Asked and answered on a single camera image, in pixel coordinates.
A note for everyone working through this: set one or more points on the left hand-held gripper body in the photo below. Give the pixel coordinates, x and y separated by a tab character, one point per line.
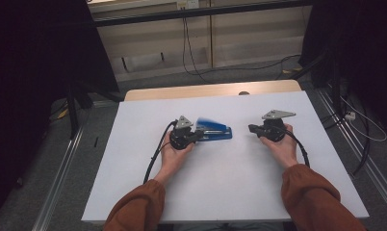
182	136

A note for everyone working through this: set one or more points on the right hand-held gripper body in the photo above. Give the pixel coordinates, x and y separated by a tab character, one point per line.
274	130

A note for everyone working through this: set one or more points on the blue stapler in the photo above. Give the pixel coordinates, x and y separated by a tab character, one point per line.
217	134

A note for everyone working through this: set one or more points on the person's right hand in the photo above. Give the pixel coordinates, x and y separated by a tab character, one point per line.
286	150

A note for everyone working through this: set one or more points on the person's left hand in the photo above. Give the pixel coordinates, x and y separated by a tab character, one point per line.
174	160

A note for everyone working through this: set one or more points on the dark round table grommet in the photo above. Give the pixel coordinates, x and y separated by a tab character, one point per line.
244	93

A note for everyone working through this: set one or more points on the white table sheet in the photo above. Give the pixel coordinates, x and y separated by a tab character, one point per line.
220	186

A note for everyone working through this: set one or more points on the black metal stand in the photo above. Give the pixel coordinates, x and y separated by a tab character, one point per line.
72	115
335	89

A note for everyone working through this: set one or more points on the white plug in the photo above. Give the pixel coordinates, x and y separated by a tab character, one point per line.
350	115

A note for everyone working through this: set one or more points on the small black stick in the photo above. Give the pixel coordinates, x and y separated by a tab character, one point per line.
96	142

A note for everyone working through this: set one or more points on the beige cabinet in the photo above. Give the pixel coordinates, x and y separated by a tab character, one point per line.
252	38

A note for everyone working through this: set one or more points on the black horizontal bar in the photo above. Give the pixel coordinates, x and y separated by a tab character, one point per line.
149	17

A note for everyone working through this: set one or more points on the black curtain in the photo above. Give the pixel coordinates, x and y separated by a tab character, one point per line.
368	48
37	64

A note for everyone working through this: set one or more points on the aluminium floor rail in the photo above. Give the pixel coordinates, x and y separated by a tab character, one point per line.
379	179
58	183

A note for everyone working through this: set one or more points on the white wall socket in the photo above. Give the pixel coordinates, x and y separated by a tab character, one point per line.
188	4

